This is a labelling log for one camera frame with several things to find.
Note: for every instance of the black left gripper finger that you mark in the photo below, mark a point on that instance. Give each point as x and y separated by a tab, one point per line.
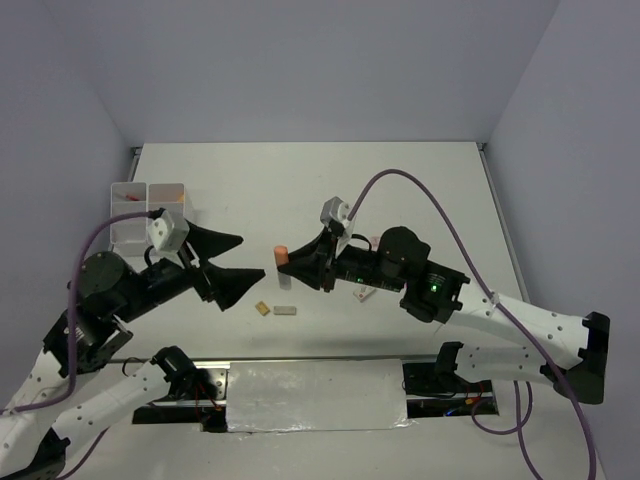
226	286
202	244

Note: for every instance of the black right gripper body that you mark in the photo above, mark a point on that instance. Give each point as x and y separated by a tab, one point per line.
356	264

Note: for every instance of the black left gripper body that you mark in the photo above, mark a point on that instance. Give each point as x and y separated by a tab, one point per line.
163	281

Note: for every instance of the yellow eraser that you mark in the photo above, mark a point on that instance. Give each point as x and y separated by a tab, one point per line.
262	308

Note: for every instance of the grey eraser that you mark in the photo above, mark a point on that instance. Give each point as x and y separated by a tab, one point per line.
285	310

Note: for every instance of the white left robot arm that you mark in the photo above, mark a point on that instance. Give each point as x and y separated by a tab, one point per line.
41	427

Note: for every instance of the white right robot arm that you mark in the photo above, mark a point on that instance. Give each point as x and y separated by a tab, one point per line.
568	353

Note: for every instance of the white red small box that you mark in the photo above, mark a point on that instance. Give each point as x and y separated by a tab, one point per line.
364	292

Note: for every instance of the white compartment box left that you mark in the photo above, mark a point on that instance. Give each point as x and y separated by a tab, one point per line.
129	231

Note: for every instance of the white taped cover panel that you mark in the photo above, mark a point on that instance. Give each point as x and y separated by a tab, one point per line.
303	396

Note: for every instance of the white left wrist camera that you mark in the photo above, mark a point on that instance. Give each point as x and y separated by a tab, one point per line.
167	231

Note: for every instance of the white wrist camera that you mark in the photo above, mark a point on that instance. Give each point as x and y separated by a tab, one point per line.
167	231
335	217

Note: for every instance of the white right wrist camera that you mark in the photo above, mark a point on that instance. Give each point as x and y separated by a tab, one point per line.
335	217

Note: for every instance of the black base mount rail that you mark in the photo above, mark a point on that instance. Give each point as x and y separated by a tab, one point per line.
205	408

